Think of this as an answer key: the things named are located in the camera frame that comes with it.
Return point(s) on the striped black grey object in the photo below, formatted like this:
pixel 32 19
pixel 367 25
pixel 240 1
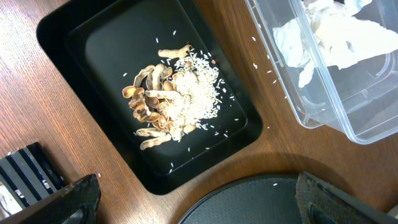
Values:
pixel 28 175

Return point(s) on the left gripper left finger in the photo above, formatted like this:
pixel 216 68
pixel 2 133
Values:
pixel 75 203

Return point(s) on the white tissue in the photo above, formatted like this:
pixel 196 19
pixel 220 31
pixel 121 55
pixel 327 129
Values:
pixel 343 40

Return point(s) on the clear plastic waste bin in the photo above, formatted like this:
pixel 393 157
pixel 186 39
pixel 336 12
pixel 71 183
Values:
pixel 359 101

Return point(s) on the food scraps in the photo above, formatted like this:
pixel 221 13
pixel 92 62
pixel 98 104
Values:
pixel 175 96

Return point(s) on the black rectangular tray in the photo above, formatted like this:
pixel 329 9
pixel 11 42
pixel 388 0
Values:
pixel 100 46

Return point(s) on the round black serving tray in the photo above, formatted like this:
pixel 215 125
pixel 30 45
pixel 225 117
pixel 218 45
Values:
pixel 266 198

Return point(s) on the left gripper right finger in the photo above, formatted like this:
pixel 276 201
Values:
pixel 320 203

